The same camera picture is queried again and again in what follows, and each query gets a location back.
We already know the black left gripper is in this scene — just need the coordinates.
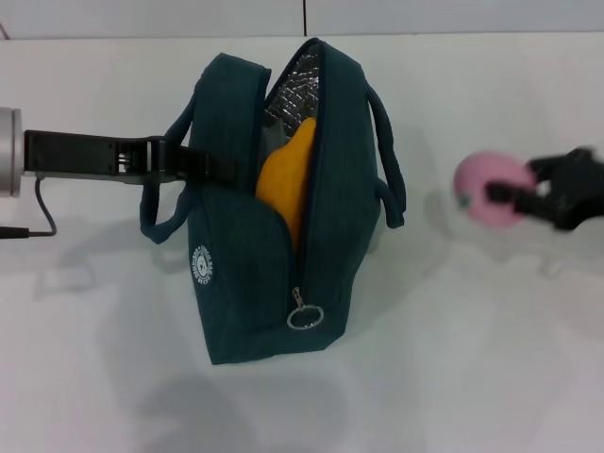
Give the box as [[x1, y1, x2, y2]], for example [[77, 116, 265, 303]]
[[23, 129, 247, 186]]

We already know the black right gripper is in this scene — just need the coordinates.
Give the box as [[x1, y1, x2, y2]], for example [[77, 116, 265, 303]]
[[485, 145, 604, 232]]

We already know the pink toy peach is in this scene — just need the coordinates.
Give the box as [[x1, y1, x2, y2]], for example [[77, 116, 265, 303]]
[[452, 149, 538, 228]]

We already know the dark teal insulated lunch bag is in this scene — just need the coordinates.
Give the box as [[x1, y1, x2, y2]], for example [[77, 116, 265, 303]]
[[140, 37, 407, 367]]

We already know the yellow toy banana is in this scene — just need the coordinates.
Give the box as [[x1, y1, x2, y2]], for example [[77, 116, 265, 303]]
[[255, 117, 315, 254]]

